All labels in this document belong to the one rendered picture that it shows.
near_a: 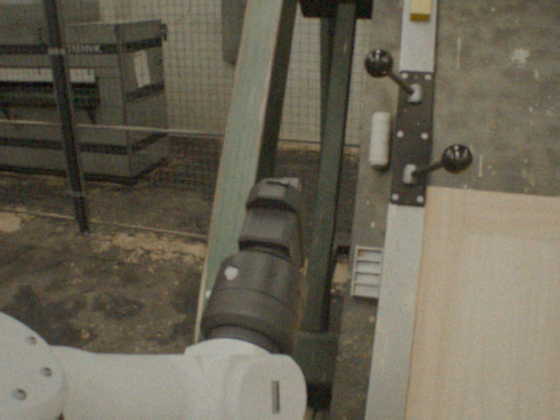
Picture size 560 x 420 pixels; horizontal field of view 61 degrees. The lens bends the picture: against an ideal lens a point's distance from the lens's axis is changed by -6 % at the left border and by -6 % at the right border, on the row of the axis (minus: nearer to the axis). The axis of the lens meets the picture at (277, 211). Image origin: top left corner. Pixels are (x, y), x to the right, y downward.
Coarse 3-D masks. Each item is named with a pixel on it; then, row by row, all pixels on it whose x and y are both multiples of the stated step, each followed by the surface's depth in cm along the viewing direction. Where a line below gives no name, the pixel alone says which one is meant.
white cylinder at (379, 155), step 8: (376, 112) 74; (376, 120) 73; (384, 120) 73; (376, 128) 73; (384, 128) 72; (376, 136) 73; (384, 136) 72; (376, 144) 72; (384, 144) 72; (376, 152) 72; (384, 152) 72; (376, 160) 72; (384, 160) 72
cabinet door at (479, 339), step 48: (432, 192) 70; (480, 192) 69; (432, 240) 69; (480, 240) 68; (528, 240) 67; (432, 288) 68; (480, 288) 67; (528, 288) 65; (432, 336) 66; (480, 336) 65; (528, 336) 64; (432, 384) 65; (480, 384) 64; (528, 384) 63
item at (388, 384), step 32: (416, 32) 73; (416, 64) 72; (416, 224) 68; (384, 256) 68; (416, 256) 67; (384, 288) 67; (416, 288) 66; (384, 320) 66; (384, 352) 65; (384, 384) 64; (384, 416) 64
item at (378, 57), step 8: (368, 56) 62; (376, 56) 61; (384, 56) 61; (368, 64) 62; (376, 64) 61; (384, 64) 61; (392, 64) 62; (368, 72) 63; (376, 72) 62; (384, 72) 62; (392, 72) 64; (400, 80) 66; (408, 88) 68; (416, 88) 69; (408, 96) 70; (416, 96) 69
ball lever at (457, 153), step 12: (456, 144) 58; (444, 156) 58; (456, 156) 57; (468, 156) 57; (408, 168) 67; (432, 168) 63; (444, 168) 59; (456, 168) 57; (468, 168) 57; (408, 180) 67
